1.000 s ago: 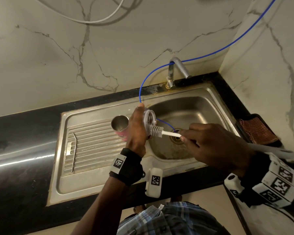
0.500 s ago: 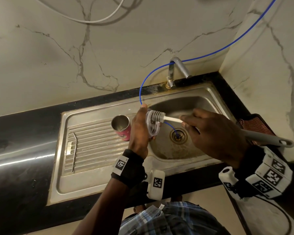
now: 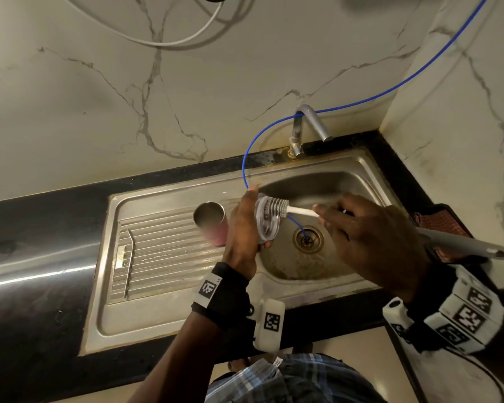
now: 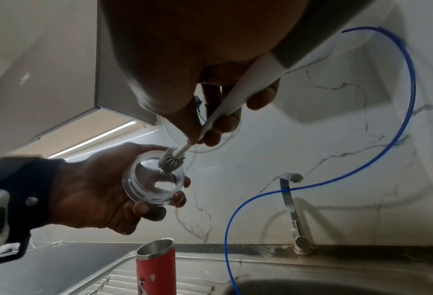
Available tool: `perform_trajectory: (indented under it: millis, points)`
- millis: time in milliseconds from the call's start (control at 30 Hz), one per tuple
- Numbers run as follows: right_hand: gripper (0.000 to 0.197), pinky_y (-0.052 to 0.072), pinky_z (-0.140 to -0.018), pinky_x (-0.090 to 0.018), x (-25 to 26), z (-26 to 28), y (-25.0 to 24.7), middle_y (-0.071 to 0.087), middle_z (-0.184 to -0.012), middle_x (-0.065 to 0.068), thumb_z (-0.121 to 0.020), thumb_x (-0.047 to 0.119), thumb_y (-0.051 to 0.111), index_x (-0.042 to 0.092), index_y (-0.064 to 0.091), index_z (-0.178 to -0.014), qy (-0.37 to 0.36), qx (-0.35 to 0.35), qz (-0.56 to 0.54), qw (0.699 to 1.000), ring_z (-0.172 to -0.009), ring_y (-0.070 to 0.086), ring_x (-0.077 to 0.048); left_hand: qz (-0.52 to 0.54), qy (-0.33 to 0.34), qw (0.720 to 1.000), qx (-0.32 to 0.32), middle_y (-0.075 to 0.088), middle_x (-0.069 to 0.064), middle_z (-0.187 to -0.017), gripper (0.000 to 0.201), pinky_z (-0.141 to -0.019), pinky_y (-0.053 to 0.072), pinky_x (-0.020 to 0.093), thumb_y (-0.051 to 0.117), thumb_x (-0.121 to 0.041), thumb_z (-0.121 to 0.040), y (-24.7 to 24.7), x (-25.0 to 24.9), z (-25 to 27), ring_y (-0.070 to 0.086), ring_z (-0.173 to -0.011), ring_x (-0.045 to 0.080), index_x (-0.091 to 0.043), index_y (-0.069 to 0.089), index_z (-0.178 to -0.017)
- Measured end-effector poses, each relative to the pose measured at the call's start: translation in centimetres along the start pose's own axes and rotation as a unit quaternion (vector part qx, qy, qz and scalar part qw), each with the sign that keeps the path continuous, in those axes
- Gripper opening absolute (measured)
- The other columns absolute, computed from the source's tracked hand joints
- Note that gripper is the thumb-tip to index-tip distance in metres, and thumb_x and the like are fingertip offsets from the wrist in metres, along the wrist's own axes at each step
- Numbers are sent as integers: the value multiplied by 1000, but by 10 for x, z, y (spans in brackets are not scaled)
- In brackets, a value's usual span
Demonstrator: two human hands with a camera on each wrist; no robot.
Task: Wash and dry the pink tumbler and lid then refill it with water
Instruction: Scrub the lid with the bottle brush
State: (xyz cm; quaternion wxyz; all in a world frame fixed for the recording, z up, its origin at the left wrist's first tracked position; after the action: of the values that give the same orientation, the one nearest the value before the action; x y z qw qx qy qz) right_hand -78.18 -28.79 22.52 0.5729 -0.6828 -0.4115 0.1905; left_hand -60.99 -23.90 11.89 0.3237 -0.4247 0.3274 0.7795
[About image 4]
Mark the person's left hand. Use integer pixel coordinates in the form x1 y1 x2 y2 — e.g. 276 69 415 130
50 142 193 236

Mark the person's right hand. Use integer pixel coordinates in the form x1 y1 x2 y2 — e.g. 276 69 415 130
97 0 313 148

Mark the clear plastic lid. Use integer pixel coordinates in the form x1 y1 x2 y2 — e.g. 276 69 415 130
121 150 186 207

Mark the white bottle brush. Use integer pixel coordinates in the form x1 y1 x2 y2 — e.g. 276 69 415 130
158 0 400 175

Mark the pink steel tumbler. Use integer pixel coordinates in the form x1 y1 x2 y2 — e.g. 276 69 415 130
135 237 177 295

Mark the under-cabinet light strip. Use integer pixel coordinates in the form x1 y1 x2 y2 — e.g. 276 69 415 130
45 120 138 160

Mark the black left wrist band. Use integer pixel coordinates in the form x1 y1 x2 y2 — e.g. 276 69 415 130
0 156 67 262

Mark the metal faucet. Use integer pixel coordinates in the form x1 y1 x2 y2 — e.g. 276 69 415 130
278 172 313 256

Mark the thin blue tube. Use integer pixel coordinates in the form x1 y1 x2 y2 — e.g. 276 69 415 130
224 26 418 295

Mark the stainless steel sink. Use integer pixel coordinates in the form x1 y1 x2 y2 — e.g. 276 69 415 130
65 243 433 295

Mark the black hanging cable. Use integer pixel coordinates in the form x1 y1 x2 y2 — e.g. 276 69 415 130
193 95 207 121

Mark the thin white charging cable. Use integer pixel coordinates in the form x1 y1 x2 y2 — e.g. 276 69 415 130
27 240 65 252

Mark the dark brown wall cabinet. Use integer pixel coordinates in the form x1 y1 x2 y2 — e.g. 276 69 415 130
93 0 159 126

